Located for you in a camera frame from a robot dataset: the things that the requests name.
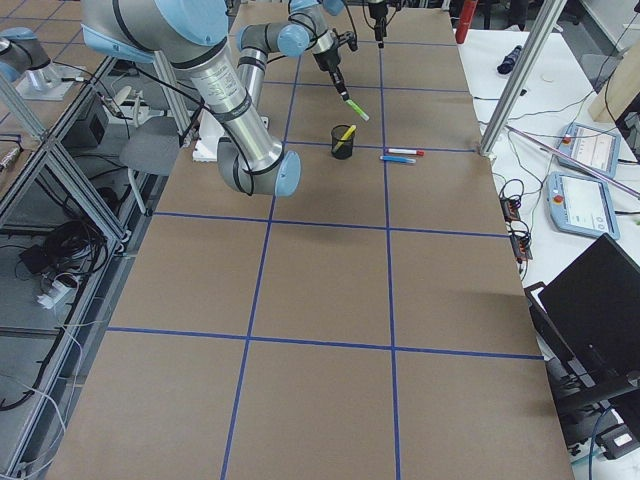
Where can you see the teach pendant tablet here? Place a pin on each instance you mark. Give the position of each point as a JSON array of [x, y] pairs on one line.
[[591, 146], [581, 206]]

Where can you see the blue highlighter pen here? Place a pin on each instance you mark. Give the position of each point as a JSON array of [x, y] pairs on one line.
[[397, 159]]

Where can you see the red capped marker pen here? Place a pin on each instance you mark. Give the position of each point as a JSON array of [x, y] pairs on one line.
[[403, 151]]

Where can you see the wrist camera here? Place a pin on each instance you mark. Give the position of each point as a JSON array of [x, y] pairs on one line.
[[348, 38]]

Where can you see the aluminium frame post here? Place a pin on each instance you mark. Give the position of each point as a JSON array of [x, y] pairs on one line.
[[533, 46]]

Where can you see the black laptop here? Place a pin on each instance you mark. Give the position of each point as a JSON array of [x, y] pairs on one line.
[[592, 321]]

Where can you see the far teach pendant tablet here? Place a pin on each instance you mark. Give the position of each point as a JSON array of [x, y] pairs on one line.
[[591, 146]]

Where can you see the red cylinder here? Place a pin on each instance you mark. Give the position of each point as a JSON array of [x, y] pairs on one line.
[[465, 19]]

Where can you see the black mesh pen cup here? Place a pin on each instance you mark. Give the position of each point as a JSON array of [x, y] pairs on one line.
[[346, 150]]

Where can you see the reacher grabber stick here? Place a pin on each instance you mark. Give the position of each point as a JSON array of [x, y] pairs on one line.
[[575, 163]]

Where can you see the yellow highlighter pen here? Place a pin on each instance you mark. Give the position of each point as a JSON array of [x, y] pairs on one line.
[[345, 137]]

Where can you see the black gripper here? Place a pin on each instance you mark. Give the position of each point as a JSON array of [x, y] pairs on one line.
[[376, 14], [328, 62]]

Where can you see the green highlighter pen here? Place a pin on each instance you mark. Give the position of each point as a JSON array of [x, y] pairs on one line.
[[357, 109]]

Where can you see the near teach pendant tablet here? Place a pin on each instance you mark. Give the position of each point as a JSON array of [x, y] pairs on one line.
[[581, 206]]

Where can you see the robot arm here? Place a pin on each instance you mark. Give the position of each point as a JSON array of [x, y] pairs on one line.
[[193, 35]]

